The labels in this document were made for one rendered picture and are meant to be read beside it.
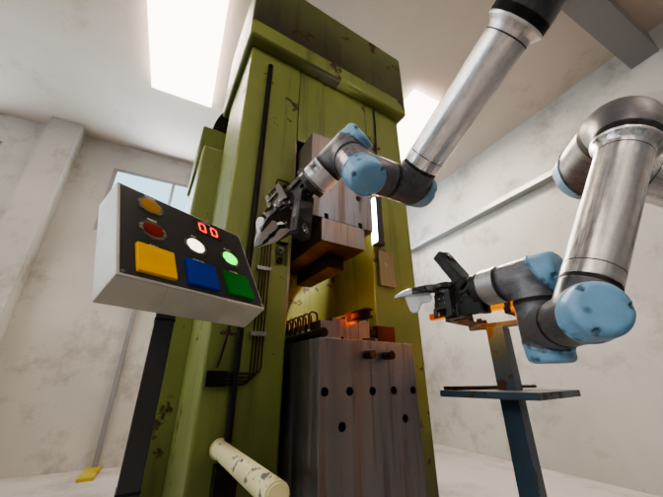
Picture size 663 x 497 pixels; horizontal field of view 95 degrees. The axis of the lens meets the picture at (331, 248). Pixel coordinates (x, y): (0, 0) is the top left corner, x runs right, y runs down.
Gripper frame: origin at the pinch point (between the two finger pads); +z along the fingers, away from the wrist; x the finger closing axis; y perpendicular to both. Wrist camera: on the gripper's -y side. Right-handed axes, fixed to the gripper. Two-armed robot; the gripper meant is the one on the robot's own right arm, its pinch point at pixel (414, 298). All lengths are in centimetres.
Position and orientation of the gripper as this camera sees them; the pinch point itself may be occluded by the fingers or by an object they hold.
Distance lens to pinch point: 86.7
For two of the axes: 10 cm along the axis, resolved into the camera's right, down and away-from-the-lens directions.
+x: 8.6, 2.0, 4.7
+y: 0.0, 9.2, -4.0
